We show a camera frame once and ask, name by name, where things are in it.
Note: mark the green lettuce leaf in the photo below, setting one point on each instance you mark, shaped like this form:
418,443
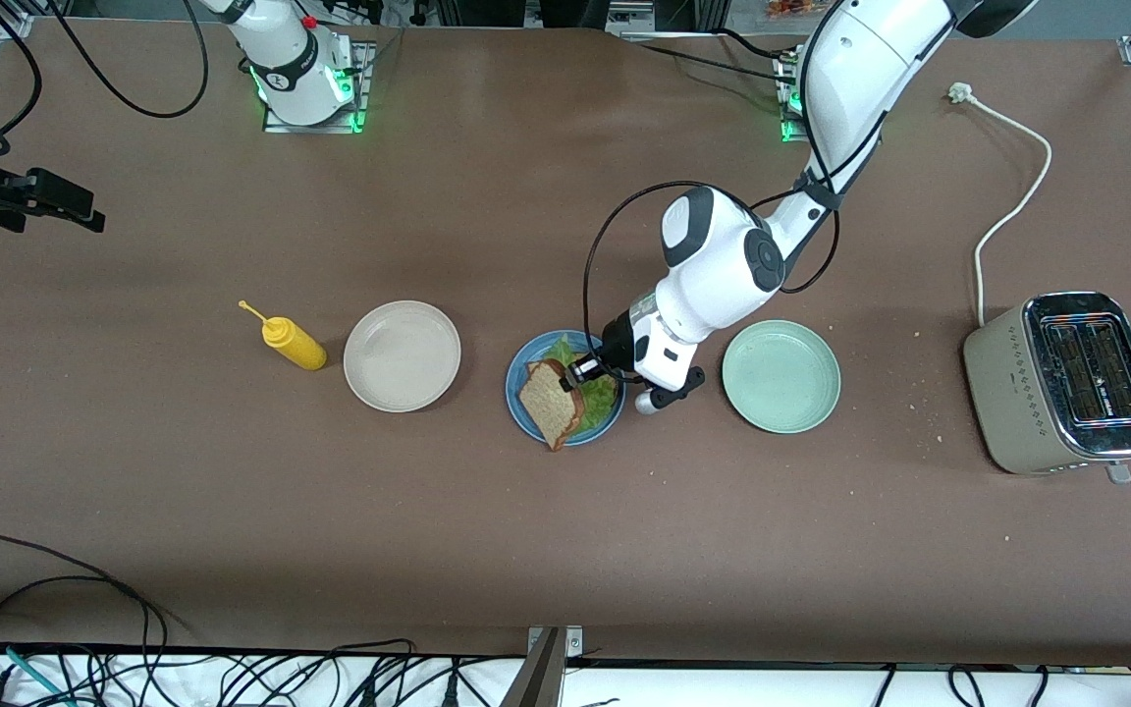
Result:
597,393

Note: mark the toasted bread slice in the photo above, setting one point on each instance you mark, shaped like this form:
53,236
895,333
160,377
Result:
548,405

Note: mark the yellow mustard squeeze bottle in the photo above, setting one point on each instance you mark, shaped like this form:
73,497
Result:
296,344

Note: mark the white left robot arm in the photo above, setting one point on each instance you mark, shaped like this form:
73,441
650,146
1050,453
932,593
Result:
850,79

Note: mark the blue round plate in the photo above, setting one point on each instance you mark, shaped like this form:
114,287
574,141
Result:
518,412

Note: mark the pale green round plate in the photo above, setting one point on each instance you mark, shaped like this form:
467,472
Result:
780,376

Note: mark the beige round plate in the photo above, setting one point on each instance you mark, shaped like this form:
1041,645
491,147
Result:
402,355

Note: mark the beige chrome two-slot toaster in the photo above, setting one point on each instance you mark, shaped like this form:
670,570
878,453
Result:
1017,412

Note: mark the orange snack packet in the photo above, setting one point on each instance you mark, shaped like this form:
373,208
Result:
801,8

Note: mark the small metal table bracket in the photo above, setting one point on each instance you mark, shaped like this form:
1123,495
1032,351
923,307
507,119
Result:
573,638

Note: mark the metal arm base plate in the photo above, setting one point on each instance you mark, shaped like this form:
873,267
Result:
786,98
367,88

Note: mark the dark grey metal post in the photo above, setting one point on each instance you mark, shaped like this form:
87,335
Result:
536,678

